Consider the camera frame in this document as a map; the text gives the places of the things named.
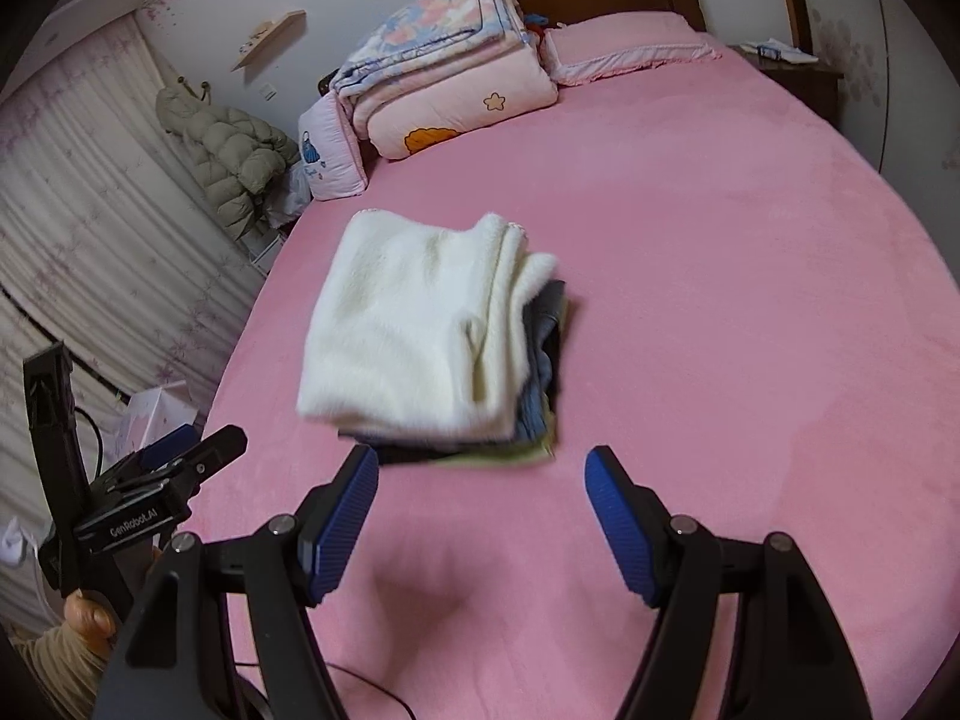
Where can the white fluffy sweater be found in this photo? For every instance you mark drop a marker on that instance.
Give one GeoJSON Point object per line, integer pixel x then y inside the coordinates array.
{"type": "Point", "coordinates": [405, 315]}

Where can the dark wooden nightstand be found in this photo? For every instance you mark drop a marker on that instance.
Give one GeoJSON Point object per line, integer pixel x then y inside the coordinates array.
{"type": "Point", "coordinates": [806, 82]}

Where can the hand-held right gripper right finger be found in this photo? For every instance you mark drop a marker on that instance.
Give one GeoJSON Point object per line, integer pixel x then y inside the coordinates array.
{"type": "Point", "coordinates": [619, 525]}

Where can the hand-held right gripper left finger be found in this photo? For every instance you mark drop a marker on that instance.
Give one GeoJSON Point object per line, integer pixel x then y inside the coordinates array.
{"type": "Point", "coordinates": [345, 525]}

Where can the white cardboard box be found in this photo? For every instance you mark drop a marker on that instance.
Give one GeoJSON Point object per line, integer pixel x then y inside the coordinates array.
{"type": "Point", "coordinates": [157, 409]}

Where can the wooden wall shelf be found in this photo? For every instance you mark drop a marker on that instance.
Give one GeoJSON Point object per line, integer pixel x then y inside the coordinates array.
{"type": "Point", "coordinates": [270, 34]}

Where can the pink quilt with flower print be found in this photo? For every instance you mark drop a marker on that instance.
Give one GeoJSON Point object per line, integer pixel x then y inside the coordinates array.
{"type": "Point", "coordinates": [465, 112]}

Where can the pale patterned curtain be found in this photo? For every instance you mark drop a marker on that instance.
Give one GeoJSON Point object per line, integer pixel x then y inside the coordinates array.
{"type": "Point", "coordinates": [90, 240]}

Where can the floral quilt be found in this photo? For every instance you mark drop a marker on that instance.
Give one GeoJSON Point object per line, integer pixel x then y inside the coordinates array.
{"type": "Point", "coordinates": [427, 22]}

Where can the white plastic bag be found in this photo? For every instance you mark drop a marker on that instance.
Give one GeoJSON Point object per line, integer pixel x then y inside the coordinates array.
{"type": "Point", "coordinates": [296, 191]}

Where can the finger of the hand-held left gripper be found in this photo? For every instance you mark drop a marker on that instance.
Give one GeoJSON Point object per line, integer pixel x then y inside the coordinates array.
{"type": "Point", "coordinates": [214, 450]}
{"type": "Point", "coordinates": [169, 441]}

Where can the person's left hand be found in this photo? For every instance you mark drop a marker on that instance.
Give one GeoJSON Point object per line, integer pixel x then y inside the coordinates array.
{"type": "Point", "coordinates": [90, 619]}

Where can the pink bed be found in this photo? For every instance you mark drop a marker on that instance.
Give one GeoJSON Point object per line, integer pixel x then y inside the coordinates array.
{"type": "Point", "coordinates": [712, 277]}

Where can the person's left forearm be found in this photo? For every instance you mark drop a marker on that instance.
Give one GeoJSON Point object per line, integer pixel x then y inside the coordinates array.
{"type": "Point", "coordinates": [60, 675]}

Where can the white papers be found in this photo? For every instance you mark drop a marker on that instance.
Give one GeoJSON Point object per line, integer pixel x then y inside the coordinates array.
{"type": "Point", "coordinates": [787, 52]}

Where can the folded grey garment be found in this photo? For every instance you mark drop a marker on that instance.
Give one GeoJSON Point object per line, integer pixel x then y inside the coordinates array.
{"type": "Point", "coordinates": [553, 300]}

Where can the white cloth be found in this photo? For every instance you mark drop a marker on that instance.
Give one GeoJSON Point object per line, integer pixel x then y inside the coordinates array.
{"type": "Point", "coordinates": [13, 540]}

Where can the pink frilled pillow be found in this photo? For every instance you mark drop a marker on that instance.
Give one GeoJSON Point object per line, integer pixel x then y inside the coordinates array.
{"type": "Point", "coordinates": [622, 41]}

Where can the small pink printed pillow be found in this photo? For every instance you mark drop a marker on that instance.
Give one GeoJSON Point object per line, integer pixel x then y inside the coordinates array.
{"type": "Point", "coordinates": [330, 150]}

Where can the pale green folded garment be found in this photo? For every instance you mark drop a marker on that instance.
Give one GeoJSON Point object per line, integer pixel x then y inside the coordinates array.
{"type": "Point", "coordinates": [510, 456]}

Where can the green puffer jacket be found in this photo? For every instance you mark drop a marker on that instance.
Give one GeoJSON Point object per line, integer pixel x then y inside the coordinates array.
{"type": "Point", "coordinates": [225, 157]}

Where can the folded black garment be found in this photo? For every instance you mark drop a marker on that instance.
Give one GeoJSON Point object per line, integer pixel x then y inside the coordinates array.
{"type": "Point", "coordinates": [420, 454]}

